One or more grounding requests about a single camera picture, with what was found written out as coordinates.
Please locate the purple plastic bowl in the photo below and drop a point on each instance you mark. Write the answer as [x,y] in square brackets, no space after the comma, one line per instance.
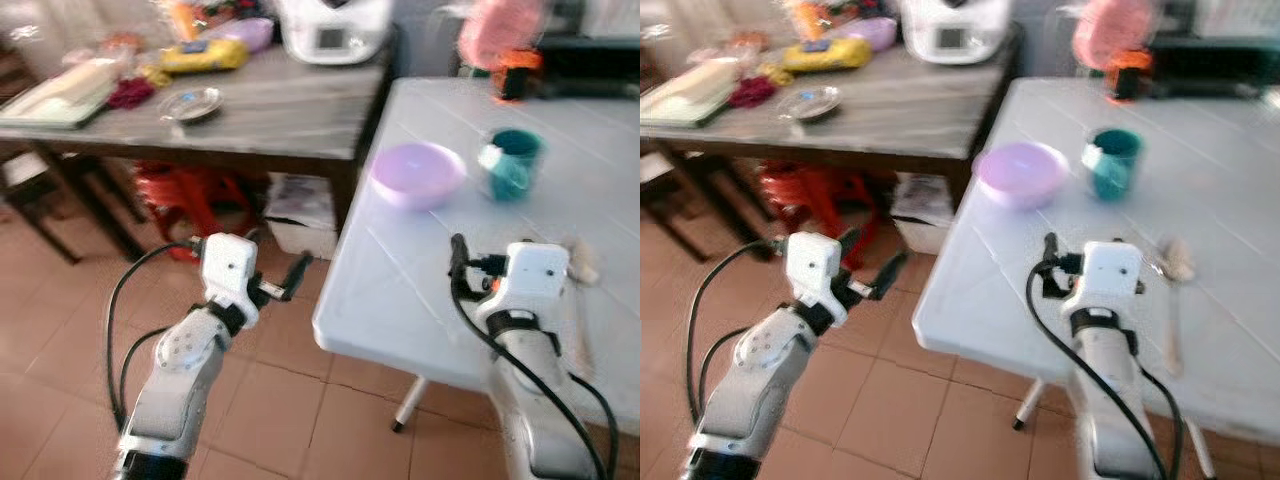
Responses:
[255,33]
[415,180]
[878,32]
[1020,178]

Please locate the small pink lidded cup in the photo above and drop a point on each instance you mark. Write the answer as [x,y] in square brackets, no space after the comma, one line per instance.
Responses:
[747,42]
[124,43]

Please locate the small yellow plastic item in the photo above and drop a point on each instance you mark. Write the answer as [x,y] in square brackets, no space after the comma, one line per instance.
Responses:
[777,74]
[155,75]

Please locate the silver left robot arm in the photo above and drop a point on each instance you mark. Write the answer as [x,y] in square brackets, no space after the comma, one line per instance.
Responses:
[180,380]
[745,390]

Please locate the red plastic stool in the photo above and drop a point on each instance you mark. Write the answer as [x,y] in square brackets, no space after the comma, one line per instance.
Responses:
[190,195]
[800,195]

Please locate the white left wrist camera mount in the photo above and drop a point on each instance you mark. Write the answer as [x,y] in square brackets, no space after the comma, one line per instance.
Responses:
[812,262]
[228,265]

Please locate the orange and black device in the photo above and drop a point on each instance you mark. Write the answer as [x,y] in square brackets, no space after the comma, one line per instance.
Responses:
[1128,75]
[518,75]

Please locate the teal mug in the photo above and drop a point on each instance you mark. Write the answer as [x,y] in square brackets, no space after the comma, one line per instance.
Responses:
[1115,170]
[515,170]

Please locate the dark wooden table leg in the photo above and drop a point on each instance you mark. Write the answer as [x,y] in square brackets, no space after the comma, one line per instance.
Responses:
[346,195]
[960,185]

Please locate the dark red cloth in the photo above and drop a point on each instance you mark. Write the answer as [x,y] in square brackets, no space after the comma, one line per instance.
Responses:
[130,94]
[752,92]

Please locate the white metal table leg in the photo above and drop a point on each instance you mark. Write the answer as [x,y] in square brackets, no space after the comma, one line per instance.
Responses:
[1030,405]
[1200,450]
[410,405]

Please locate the white kitchen appliance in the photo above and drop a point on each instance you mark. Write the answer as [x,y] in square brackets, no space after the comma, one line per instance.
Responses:
[960,15]
[340,20]

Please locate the pink round plastic object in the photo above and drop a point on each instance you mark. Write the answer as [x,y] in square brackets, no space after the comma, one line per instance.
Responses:
[500,30]
[1112,30]

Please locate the pale green cutting board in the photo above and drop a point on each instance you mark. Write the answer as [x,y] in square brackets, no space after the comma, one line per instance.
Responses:
[690,116]
[60,117]

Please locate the round steel plate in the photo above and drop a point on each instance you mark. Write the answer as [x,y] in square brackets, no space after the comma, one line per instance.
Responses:
[190,105]
[810,103]

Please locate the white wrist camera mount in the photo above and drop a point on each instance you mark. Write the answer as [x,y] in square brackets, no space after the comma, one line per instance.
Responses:
[535,275]
[1105,272]
[228,265]
[812,262]

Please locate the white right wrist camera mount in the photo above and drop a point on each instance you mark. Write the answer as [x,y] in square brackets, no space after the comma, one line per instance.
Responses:
[1105,272]
[535,275]

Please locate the beige spoon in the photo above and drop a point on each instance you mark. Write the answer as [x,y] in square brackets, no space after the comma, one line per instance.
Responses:
[585,262]
[1180,262]

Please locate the white storage box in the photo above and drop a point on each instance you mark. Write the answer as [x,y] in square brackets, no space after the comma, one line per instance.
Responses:
[920,215]
[300,215]

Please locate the yellow kitchen wipes pack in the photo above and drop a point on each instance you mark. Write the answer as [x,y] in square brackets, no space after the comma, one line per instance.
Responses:
[840,55]
[215,57]

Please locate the black appliance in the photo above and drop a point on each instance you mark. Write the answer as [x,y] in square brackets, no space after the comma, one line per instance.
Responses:
[590,65]
[1210,65]

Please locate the white plastic scoop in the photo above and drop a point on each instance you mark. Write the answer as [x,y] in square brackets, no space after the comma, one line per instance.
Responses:
[705,80]
[80,80]

